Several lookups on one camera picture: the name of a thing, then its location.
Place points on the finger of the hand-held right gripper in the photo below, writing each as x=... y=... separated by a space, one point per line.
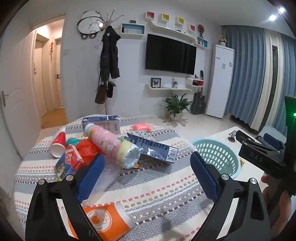
x=272 y=142
x=256 y=157

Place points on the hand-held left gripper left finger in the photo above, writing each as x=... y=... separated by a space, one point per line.
x=90 y=180

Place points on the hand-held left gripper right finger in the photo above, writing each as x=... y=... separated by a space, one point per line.
x=204 y=179

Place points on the teal plastic laundry basket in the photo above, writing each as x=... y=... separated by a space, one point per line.
x=215 y=153

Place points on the teal plastic packet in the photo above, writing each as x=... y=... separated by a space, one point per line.
x=73 y=141

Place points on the pink plastic packet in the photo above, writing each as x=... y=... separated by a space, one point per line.
x=141 y=127

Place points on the person's right hand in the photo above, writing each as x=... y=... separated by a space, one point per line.
x=285 y=208

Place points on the yellow snack packet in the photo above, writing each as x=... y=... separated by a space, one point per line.
x=242 y=161

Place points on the clear plastic bag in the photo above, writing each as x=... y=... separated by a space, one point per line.
x=111 y=176

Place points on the small red blue carton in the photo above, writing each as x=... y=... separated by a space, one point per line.
x=68 y=160

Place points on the red plastic bag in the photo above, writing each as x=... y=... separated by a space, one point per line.
x=89 y=149

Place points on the small black stand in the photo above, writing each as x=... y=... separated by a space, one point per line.
x=232 y=136

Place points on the orange paper cup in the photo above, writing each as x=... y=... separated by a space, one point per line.
x=104 y=217

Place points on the pink plastic bottle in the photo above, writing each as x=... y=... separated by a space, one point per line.
x=108 y=141

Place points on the red paper cup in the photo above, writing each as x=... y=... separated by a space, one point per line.
x=59 y=143

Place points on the flattened blue carton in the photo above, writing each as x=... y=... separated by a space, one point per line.
x=157 y=149

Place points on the blue white milk carton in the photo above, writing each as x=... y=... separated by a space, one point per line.
x=101 y=122

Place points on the blue white curtain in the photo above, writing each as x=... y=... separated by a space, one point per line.
x=252 y=76

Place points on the white dotted packet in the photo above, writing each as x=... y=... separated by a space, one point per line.
x=142 y=134

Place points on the black acoustic guitar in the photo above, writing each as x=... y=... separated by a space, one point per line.
x=198 y=104

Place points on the white coat rack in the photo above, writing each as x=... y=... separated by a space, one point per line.
x=106 y=106

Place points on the green potted plant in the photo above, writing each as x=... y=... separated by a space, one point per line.
x=175 y=104

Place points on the white refrigerator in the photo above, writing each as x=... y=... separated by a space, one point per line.
x=219 y=81

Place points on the brown hanging bag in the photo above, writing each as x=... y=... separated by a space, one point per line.
x=100 y=93

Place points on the black hanging bag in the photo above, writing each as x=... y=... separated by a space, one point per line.
x=110 y=90

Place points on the white red box shelf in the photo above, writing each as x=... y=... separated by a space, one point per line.
x=195 y=83

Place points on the white room door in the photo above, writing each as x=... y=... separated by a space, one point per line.
x=13 y=104

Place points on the framed butterfly picture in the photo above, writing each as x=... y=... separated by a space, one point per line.
x=156 y=83

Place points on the small potted flower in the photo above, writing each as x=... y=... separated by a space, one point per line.
x=222 y=41

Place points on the white hallway door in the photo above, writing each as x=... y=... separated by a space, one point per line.
x=59 y=69

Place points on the ceiling light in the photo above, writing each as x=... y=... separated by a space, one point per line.
x=272 y=17

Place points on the black hanging coat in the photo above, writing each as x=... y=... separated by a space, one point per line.
x=109 y=53

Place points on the black flat television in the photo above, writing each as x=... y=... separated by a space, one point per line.
x=170 y=54

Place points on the red table tennis paddle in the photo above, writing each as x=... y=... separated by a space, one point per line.
x=200 y=29

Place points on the blue white box shelf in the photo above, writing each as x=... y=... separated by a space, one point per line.
x=133 y=29

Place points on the white low wall shelf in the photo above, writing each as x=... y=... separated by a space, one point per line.
x=168 y=90

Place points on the small blue wall cube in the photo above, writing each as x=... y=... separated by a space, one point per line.
x=202 y=42

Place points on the red wall cube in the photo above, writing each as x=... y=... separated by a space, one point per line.
x=192 y=27

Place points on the white wavy wall shelf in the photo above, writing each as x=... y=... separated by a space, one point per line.
x=171 y=30

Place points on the yellow wall cube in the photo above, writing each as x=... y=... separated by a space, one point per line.
x=164 y=17
x=180 y=20

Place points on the panda wall clock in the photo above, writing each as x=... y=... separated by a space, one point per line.
x=90 y=23

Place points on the pink wall cube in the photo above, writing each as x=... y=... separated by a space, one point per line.
x=150 y=15

